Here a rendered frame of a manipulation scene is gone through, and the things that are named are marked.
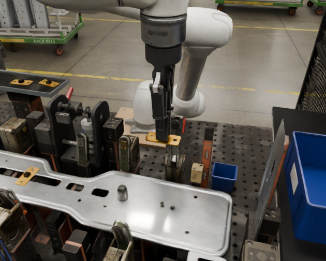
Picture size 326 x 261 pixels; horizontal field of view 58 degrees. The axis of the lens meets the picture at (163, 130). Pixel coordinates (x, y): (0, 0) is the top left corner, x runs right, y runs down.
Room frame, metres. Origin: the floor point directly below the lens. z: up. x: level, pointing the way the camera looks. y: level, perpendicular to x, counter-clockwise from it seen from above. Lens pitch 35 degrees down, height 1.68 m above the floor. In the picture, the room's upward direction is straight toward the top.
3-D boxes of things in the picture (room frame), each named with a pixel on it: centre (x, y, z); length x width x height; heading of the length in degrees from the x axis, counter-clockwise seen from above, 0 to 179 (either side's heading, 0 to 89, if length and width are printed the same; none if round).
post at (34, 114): (0.95, 0.48, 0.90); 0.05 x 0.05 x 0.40; 74
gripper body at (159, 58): (0.59, 0.00, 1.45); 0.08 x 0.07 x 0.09; 165
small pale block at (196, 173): (0.69, -0.11, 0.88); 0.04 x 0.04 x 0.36; 74
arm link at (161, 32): (0.59, 0.00, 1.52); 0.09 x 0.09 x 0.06
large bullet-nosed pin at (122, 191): (0.62, 0.12, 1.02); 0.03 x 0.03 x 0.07
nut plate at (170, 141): (0.59, 0.00, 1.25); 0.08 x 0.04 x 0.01; 75
